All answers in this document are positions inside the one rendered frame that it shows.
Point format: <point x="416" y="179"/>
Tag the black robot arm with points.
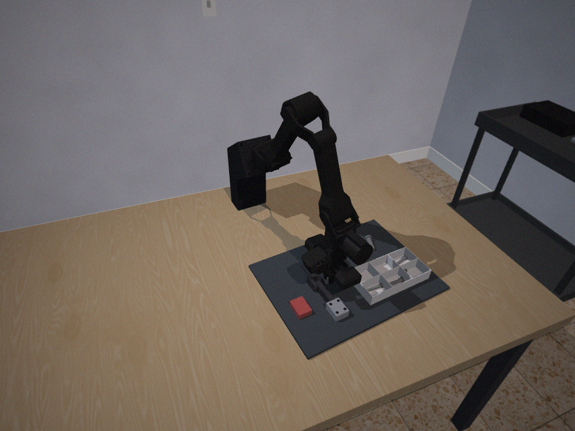
<point x="334" y="205"/>

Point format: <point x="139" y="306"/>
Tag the grey flat bar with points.
<point x="324" y="293"/>

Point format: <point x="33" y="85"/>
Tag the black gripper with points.
<point x="339" y="272"/>

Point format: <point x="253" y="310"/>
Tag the white mounting block with four holes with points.
<point x="337" y="309"/>

